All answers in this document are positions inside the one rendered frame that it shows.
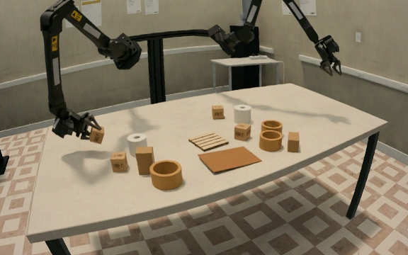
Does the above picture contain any white tape roll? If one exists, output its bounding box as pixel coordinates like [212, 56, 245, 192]
[127, 133, 147, 157]
[234, 105, 251, 124]

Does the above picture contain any small wooden pallet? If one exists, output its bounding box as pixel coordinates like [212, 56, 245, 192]
[188, 132, 229, 152]

